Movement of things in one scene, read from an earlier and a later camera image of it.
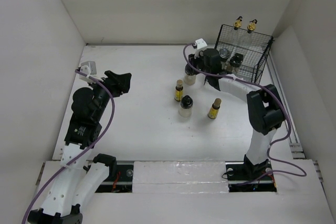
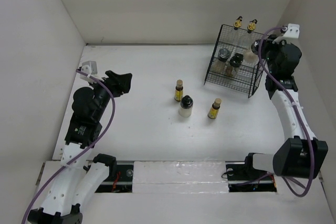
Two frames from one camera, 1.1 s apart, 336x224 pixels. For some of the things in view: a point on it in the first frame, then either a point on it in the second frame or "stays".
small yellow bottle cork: (213, 112) stays
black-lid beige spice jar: (190, 74) -> (252, 55)
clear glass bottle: (238, 23) stays
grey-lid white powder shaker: (224, 54) stays
